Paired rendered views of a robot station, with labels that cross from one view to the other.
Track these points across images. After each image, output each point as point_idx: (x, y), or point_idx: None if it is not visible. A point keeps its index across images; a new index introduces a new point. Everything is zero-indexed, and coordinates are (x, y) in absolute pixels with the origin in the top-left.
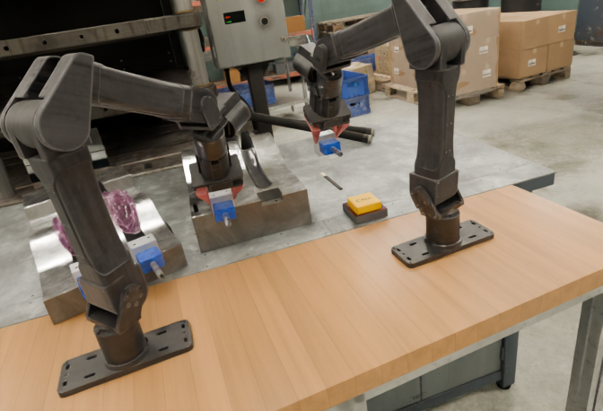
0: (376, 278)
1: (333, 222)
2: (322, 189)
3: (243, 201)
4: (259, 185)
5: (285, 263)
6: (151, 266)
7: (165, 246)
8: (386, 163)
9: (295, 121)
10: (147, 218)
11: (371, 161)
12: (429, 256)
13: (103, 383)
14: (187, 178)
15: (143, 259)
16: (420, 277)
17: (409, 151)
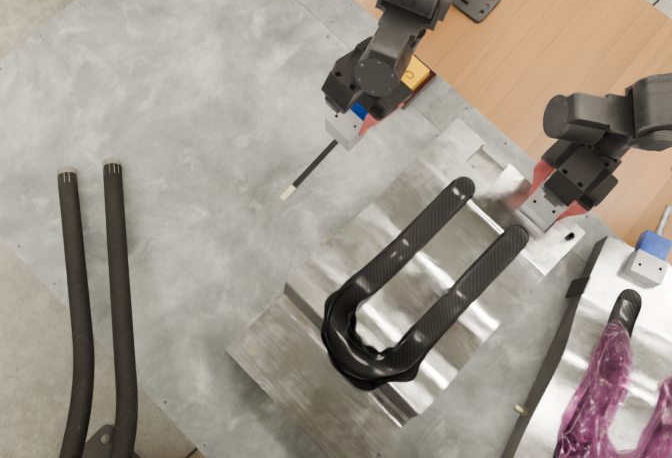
0: (529, 24)
1: (439, 109)
2: (344, 168)
3: (520, 187)
4: (455, 203)
5: (541, 126)
6: (662, 233)
7: (621, 252)
8: (221, 104)
9: (122, 315)
10: (590, 327)
11: (215, 130)
12: None
13: None
14: (480, 343)
15: (667, 242)
16: None
17: (156, 81)
